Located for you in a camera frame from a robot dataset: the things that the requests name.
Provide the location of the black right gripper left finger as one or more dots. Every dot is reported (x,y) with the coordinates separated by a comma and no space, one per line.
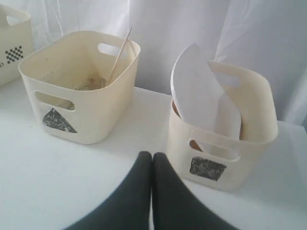
(128,207)

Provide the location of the wooden chopstick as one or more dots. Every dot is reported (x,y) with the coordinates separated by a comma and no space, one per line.
(119,56)

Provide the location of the cream bin with triangle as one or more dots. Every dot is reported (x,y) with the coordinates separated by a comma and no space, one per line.
(66,83)

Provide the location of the white square plate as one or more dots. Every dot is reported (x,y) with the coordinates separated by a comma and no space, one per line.
(199,98)

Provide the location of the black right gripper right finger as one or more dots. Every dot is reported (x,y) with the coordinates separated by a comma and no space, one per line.
(175,207)

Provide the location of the cream bin with circle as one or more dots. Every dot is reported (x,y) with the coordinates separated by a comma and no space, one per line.
(16,41)

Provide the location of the cream bin with square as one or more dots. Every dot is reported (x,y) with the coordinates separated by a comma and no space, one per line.
(219,161)

